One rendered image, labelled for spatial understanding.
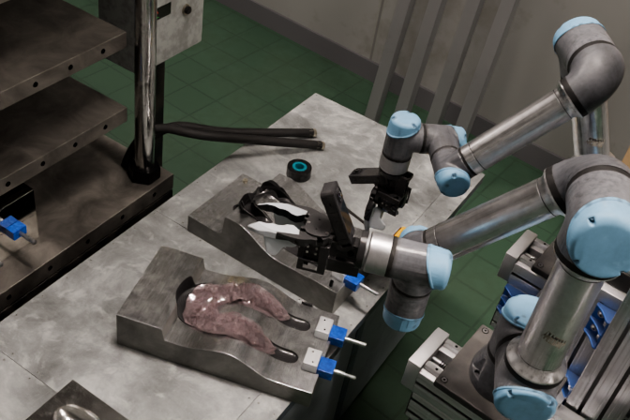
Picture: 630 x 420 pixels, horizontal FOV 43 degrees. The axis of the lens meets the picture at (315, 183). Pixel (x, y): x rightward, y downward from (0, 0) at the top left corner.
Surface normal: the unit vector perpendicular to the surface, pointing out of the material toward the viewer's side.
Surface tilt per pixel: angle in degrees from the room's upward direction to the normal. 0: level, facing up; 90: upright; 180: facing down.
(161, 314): 0
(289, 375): 0
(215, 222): 0
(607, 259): 82
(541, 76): 90
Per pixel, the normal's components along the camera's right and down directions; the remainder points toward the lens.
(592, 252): -0.18, 0.49
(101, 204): 0.14, -0.76
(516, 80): -0.61, 0.44
